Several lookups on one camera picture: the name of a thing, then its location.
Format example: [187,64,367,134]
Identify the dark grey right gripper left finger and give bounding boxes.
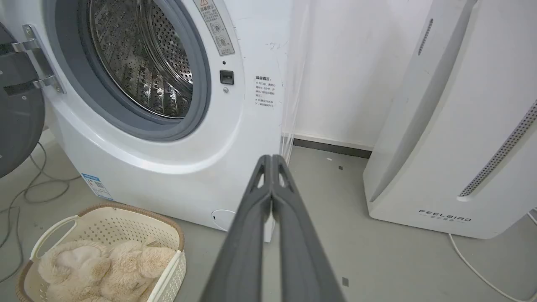
[200,155,273,302]

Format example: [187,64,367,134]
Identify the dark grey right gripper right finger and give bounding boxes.
[271,155,346,302]

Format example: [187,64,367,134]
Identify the dark washing machine door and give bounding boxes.
[0,23,46,179]

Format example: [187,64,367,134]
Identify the cream plastic laundry basket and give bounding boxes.
[16,203,187,302]

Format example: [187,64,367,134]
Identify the white front-load washing machine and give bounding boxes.
[0,0,311,243]

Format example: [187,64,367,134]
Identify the beige fluffy towel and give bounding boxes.
[38,239,176,302]

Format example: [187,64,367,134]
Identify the white air purifier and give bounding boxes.
[363,0,537,240]

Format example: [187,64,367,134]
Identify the white power cable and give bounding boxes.
[448,212,537,302]

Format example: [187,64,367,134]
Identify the grey floor cable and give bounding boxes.
[0,142,81,282]

